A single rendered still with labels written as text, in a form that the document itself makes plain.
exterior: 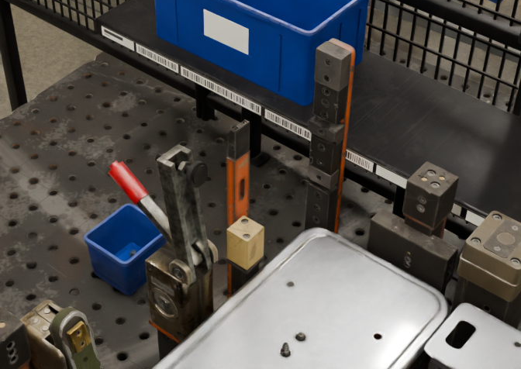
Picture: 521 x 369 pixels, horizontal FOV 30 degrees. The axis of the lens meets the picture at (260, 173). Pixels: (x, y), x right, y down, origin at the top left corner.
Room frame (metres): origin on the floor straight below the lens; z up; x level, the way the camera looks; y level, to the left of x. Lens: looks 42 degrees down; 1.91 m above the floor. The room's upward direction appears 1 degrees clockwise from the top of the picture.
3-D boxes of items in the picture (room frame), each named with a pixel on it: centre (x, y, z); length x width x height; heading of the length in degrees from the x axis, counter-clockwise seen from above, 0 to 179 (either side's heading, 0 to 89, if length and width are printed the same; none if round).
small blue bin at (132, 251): (1.11, 0.21, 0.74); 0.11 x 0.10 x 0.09; 142
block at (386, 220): (0.91, -0.20, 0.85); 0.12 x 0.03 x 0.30; 52
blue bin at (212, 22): (1.29, 0.01, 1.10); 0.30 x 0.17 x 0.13; 53
